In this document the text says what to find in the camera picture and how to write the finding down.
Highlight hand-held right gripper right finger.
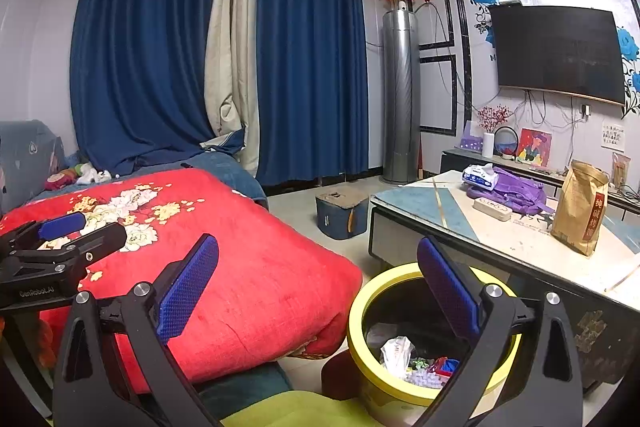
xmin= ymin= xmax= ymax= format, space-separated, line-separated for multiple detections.
xmin=415 ymin=235 xmax=586 ymax=427

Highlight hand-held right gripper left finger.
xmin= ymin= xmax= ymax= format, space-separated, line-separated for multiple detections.
xmin=52 ymin=234 xmax=221 ymax=427

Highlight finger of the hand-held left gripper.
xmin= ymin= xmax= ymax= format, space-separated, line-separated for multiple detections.
xmin=0 ymin=213 xmax=88 ymax=255
xmin=70 ymin=222 xmax=128 ymax=266

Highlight white printed plastic bag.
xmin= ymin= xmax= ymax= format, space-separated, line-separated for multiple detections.
xmin=380 ymin=336 xmax=418 ymax=380

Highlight yellow round trash bin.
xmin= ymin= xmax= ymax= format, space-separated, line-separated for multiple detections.
xmin=346 ymin=263 xmax=523 ymax=408

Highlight red plush toy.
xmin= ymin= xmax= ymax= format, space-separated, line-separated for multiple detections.
xmin=45 ymin=169 xmax=78 ymax=192

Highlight white crumpled cloth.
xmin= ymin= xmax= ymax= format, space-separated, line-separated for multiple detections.
xmin=75 ymin=163 xmax=112 ymax=186

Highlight red floral blanket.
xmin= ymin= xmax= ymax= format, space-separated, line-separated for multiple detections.
xmin=0 ymin=168 xmax=363 ymax=395

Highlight grey printed sofa cover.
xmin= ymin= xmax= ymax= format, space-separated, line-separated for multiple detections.
xmin=0 ymin=120 xmax=66 ymax=208

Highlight marble coffee table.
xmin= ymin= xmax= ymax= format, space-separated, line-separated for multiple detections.
xmin=368 ymin=169 xmax=640 ymax=400

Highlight white power strip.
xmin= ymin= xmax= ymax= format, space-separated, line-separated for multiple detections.
xmin=473 ymin=198 xmax=512 ymax=222

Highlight dark teal cloth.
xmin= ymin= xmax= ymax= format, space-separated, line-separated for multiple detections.
xmin=195 ymin=362 xmax=296 ymax=414

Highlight tissue pack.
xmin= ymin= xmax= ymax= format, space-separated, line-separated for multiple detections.
xmin=461 ymin=164 xmax=499 ymax=190

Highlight purple backpack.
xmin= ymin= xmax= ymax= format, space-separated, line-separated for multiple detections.
xmin=466 ymin=167 xmax=556 ymax=217

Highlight blue denim cloth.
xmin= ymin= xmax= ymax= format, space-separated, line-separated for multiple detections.
xmin=25 ymin=142 xmax=268 ymax=208

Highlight dark television cabinet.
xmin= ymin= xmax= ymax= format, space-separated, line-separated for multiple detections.
xmin=440 ymin=148 xmax=640 ymax=215

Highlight blue storage stool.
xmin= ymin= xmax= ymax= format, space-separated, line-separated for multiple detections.
xmin=315 ymin=188 xmax=371 ymax=240

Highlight brown paper bag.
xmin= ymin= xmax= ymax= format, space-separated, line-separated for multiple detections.
xmin=550 ymin=160 xmax=611 ymax=257

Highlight white vase pink flowers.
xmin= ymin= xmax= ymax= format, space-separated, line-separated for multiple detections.
xmin=476 ymin=106 xmax=513 ymax=158

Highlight purple box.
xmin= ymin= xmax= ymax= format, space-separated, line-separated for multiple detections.
xmin=459 ymin=121 xmax=485 ymax=152

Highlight colourful painting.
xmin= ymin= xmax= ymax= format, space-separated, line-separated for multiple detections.
xmin=516 ymin=128 xmax=552 ymax=168

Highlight wide blue curtain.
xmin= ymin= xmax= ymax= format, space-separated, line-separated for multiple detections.
xmin=70 ymin=0 xmax=236 ymax=178

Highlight beige curtain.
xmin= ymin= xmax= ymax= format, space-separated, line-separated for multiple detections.
xmin=204 ymin=0 xmax=263 ymax=174

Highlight silver tower air conditioner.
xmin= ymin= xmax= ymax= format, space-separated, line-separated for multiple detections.
xmin=381 ymin=9 xmax=422 ymax=184

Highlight beige hanging packet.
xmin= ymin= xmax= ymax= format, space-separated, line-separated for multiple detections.
xmin=612 ymin=152 xmax=632 ymax=190

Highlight narrow blue curtain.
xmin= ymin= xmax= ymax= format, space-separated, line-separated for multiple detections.
xmin=255 ymin=0 xmax=371 ymax=188

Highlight round sand art frame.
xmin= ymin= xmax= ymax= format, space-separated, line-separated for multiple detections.
xmin=494 ymin=126 xmax=518 ymax=158

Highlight white wall notice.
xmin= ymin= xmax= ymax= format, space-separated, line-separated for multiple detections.
xmin=601 ymin=122 xmax=626 ymax=152

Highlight black wall television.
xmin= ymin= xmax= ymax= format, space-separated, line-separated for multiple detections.
xmin=488 ymin=4 xmax=628 ymax=106

